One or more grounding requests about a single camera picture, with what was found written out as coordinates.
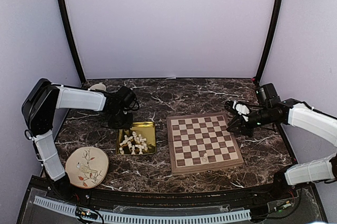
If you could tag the wooden chess board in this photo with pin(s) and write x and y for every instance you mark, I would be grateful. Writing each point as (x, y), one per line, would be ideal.
(191, 136)

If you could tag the right black frame post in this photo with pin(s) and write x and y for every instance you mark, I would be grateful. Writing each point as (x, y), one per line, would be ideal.
(268, 41)

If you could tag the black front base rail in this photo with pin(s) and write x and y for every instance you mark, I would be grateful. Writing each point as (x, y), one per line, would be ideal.
(246, 198)

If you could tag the cream ceramic mug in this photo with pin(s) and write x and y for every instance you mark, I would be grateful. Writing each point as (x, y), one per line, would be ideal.
(98, 87)

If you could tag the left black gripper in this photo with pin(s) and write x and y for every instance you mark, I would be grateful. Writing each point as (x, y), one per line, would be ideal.
(126, 126)

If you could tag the gold metal tray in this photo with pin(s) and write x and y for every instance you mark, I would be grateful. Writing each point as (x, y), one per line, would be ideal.
(140, 139)

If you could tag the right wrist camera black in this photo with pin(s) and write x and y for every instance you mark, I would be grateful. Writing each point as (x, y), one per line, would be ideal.
(266, 93)

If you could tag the left black frame post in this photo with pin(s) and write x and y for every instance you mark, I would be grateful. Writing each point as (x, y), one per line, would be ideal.
(70, 39)

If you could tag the round bird painted plate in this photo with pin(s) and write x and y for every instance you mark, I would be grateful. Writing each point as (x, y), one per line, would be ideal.
(87, 167)

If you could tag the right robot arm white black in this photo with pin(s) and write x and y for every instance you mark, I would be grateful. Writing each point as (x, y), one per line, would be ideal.
(297, 114)

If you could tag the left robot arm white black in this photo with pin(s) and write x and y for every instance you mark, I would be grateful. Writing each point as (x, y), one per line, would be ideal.
(45, 98)

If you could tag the white chess king piece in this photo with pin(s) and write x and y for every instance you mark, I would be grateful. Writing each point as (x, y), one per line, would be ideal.
(205, 158)

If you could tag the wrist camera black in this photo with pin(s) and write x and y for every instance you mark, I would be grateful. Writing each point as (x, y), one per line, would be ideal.
(266, 93)
(126, 96)

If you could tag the grey slotted cable duct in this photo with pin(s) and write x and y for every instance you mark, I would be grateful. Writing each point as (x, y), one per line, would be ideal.
(140, 215)

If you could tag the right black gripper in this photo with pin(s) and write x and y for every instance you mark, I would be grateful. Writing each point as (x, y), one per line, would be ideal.
(245, 129)

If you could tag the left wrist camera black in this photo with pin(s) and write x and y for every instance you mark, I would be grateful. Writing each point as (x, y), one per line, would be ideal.
(126, 96)

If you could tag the black frame post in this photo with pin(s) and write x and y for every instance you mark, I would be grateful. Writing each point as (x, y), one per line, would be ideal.
(268, 41)
(70, 39)

